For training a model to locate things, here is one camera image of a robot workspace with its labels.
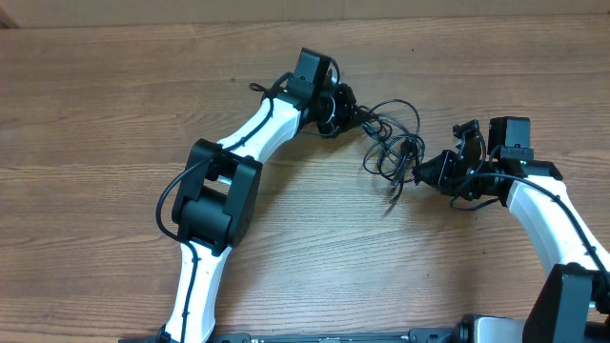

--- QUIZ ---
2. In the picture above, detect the thin black USB cable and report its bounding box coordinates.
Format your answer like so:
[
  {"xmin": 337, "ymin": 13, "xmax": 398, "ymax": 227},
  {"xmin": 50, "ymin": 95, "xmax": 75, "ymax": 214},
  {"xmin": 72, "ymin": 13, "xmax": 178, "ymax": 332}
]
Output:
[{"xmin": 376, "ymin": 137, "xmax": 420, "ymax": 206}]

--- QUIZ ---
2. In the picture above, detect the thick black USB cable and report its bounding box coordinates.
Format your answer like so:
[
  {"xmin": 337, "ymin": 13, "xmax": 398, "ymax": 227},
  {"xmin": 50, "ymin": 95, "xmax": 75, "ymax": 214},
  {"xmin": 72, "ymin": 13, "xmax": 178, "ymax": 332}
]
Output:
[{"xmin": 359, "ymin": 98, "xmax": 426, "ymax": 187}]

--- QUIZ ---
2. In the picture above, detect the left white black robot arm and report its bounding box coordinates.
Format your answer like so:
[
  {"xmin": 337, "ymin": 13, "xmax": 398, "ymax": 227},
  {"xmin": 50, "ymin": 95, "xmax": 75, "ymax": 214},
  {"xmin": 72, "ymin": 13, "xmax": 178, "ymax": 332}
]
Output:
[{"xmin": 147, "ymin": 49, "xmax": 359, "ymax": 342}]

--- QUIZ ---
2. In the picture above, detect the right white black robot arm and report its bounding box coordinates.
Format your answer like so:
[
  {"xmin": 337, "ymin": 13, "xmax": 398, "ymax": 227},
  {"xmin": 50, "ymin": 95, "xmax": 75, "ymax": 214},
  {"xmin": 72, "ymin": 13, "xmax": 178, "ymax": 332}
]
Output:
[{"xmin": 413, "ymin": 116, "xmax": 609, "ymax": 342}]

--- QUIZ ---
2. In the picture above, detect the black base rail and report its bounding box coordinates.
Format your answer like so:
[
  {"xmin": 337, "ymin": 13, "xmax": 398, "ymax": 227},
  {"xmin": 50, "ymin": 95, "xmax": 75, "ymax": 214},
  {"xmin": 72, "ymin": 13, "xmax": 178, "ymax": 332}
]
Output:
[{"xmin": 118, "ymin": 313, "xmax": 610, "ymax": 343}]

